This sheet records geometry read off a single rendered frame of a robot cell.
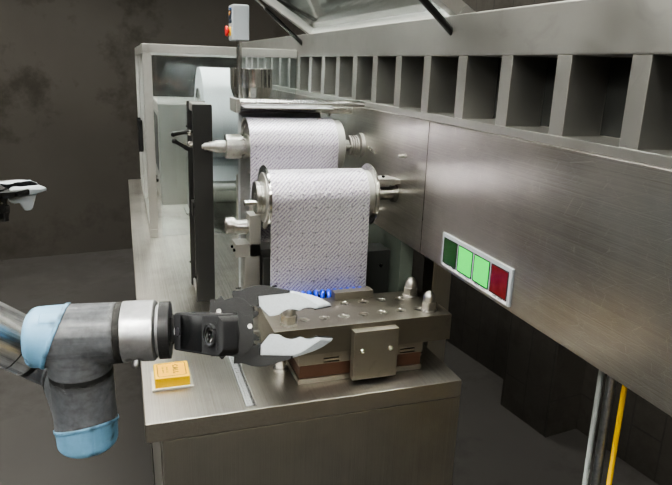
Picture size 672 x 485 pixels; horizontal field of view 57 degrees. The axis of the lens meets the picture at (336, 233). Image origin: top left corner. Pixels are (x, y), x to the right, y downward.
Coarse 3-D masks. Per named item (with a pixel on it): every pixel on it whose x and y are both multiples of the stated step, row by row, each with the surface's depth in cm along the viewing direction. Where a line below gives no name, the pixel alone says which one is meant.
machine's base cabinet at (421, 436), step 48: (240, 432) 120; (288, 432) 124; (336, 432) 127; (384, 432) 131; (432, 432) 136; (192, 480) 120; (240, 480) 123; (288, 480) 127; (336, 480) 131; (384, 480) 135; (432, 480) 139
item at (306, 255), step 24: (288, 240) 141; (312, 240) 143; (336, 240) 145; (360, 240) 146; (288, 264) 142; (312, 264) 144; (336, 264) 146; (360, 264) 148; (288, 288) 144; (312, 288) 146; (336, 288) 148
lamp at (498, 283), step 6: (492, 264) 113; (492, 270) 113; (498, 270) 111; (492, 276) 113; (498, 276) 111; (504, 276) 109; (492, 282) 113; (498, 282) 111; (504, 282) 109; (492, 288) 113; (498, 288) 111; (504, 288) 109; (498, 294) 111; (504, 294) 109
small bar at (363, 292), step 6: (348, 288) 144; (354, 288) 145; (360, 288) 145; (366, 288) 145; (336, 294) 141; (342, 294) 142; (348, 294) 142; (354, 294) 143; (360, 294) 143; (366, 294) 144; (372, 294) 144
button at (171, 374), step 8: (160, 368) 130; (168, 368) 130; (176, 368) 130; (184, 368) 130; (160, 376) 126; (168, 376) 126; (176, 376) 127; (184, 376) 127; (160, 384) 126; (168, 384) 126; (176, 384) 127; (184, 384) 127
